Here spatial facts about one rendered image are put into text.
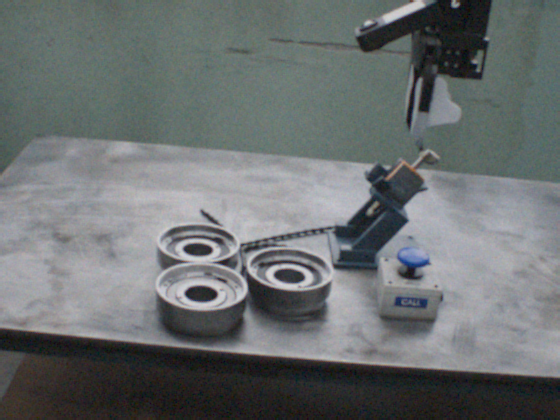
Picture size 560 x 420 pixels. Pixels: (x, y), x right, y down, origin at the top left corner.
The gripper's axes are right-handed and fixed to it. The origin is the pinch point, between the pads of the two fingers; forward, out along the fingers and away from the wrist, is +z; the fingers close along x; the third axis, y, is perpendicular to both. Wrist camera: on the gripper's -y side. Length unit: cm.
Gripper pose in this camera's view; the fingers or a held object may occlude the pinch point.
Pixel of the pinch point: (410, 130)
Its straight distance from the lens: 106.6
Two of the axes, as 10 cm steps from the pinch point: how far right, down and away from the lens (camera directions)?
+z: -0.9, 9.0, 4.3
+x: -0.2, -4.3, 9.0
